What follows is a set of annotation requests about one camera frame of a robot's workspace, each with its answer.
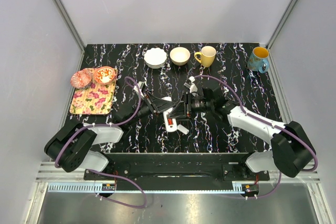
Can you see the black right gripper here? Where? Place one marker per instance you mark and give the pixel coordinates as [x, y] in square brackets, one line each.
[184, 109]

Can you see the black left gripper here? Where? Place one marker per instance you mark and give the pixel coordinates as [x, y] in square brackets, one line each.
[158, 105]

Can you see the white battery cover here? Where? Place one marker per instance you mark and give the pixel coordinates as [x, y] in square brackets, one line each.
[183, 129]

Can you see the white remote control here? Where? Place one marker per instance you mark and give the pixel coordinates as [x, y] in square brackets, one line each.
[169, 128]

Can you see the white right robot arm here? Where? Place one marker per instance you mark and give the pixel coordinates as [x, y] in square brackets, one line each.
[291, 149]

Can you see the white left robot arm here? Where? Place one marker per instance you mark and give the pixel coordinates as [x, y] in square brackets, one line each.
[70, 147]

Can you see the white scalloped bowl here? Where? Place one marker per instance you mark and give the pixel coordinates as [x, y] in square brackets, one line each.
[155, 58]

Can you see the cream round bowl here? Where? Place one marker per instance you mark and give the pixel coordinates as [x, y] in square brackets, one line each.
[179, 56]

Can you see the yellow mug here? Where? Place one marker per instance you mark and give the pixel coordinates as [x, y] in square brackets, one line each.
[206, 56]

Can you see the floral rectangular tray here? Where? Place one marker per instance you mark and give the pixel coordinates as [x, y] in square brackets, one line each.
[95, 99]

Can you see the orange floral bowl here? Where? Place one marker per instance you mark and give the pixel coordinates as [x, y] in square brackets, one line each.
[104, 75]

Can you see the red patterned shallow bowl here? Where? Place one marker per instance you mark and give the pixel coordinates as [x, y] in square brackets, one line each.
[81, 79]

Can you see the blue floral mug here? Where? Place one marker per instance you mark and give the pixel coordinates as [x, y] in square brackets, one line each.
[258, 60]

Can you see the left electronics connector box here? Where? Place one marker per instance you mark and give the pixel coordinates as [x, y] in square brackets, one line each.
[108, 187]

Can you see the electronics connector box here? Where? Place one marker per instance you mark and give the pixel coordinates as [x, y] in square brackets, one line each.
[108, 187]
[250, 188]

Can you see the right electronics connector box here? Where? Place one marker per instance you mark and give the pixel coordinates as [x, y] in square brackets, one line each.
[250, 188]

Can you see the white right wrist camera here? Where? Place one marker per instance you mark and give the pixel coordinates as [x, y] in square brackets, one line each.
[189, 83]

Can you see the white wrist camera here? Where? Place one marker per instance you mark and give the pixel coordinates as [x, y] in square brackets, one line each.
[139, 88]
[189, 83]

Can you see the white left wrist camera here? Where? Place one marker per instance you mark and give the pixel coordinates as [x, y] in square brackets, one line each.
[139, 88]

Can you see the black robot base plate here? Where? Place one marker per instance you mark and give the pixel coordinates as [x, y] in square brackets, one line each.
[198, 170]

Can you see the aluminium front rail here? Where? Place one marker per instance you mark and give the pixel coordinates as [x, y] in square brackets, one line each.
[125, 187]

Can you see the left aluminium frame post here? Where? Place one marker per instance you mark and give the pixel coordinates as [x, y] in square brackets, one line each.
[71, 27]

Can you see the aluminium frame post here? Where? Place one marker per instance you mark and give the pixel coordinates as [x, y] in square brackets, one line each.
[289, 9]
[71, 27]

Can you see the right aluminium frame post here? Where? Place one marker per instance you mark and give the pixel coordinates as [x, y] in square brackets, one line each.
[289, 9]

